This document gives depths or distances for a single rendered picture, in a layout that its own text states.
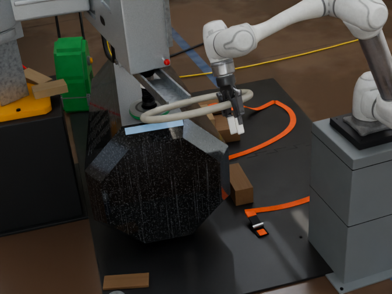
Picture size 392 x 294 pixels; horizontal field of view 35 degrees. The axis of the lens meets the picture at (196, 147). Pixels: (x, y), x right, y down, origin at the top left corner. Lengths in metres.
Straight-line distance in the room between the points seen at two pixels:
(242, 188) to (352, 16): 1.69
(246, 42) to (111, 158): 1.34
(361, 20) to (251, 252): 1.63
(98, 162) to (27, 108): 0.62
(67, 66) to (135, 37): 2.17
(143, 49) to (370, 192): 1.30
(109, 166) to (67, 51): 2.01
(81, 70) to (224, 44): 2.99
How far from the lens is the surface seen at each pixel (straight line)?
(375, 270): 3.50
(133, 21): 2.99
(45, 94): 3.79
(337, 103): 5.13
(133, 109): 3.28
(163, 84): 3.07
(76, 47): 5.12
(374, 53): 2.64
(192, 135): 3.30
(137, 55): 3.05
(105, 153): 3.31
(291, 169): 4.26
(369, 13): 2.46
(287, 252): 3.59
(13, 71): 3.76
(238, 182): 3.93
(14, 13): 3.62
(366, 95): 2.99
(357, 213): 3.16
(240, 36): 2.19
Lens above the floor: 2.40
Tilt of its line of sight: 32 degrees down
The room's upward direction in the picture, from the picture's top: 5 degrees counter-clockwise
